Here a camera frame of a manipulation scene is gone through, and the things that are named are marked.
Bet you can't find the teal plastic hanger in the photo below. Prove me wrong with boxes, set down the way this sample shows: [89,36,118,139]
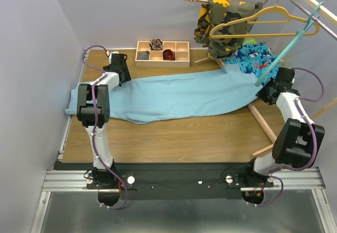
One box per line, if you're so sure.
[255,2,324,86]

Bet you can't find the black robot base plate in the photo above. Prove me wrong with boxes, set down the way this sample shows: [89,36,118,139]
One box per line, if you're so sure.
[86,163,273,204]

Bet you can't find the aluminium table edge rail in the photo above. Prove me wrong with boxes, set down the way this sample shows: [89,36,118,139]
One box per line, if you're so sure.
[56,51,88,162]

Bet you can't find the light blue trousers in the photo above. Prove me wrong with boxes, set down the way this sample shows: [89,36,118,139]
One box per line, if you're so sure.
[65,64,265,124]

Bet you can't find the metal hanging rod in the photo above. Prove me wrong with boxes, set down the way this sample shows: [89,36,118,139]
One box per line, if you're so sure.
[264,0,337,40]

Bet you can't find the aluminium front frame rail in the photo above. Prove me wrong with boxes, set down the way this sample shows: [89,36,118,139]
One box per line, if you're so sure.
[31,169,336,232]

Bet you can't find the camouflage shorts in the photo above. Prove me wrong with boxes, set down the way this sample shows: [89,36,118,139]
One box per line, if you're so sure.
[194,0,263,60]

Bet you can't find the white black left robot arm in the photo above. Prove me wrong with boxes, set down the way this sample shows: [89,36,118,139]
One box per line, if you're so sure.
[76,53,131,188]

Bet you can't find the grey rolled sock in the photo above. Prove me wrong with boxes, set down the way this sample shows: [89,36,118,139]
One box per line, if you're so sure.
[137,51,150,60]

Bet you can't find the orange black rolled sock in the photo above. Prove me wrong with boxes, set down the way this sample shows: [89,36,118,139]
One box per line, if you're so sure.
[163,49,175,61]

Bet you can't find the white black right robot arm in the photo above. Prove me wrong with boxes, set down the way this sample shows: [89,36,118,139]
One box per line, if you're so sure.
[242,67,325,187]

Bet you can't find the wooden compartment tray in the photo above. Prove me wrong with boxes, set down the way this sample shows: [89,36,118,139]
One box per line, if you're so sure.
[135,41,190,68]

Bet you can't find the wooden clothes rack frame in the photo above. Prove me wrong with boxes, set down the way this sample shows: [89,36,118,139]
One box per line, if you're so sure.
[194,0,337,157]

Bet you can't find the patterned pink black sock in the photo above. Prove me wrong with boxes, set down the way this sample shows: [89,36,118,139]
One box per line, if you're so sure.
[149,38,163,51]

